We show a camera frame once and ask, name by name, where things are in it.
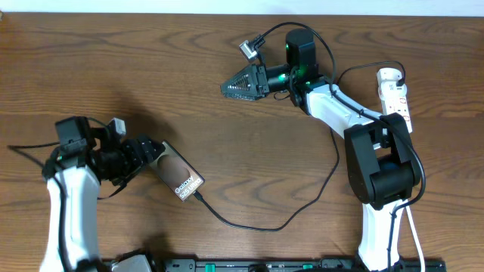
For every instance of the white USB charger adapter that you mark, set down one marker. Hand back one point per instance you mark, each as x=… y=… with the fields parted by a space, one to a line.
x=390 y=84

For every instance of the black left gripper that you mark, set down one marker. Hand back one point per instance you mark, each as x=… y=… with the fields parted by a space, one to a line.
x=133 y=154

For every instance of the white power strip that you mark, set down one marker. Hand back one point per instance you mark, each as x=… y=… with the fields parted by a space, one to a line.
x=400 y=106

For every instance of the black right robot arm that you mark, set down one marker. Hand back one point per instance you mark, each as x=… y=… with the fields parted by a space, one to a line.
x=383 y=168

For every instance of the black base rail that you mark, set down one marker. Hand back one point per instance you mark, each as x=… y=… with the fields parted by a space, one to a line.
x=302 y=265

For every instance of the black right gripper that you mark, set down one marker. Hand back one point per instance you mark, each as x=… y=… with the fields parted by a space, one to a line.
x=255 y=77

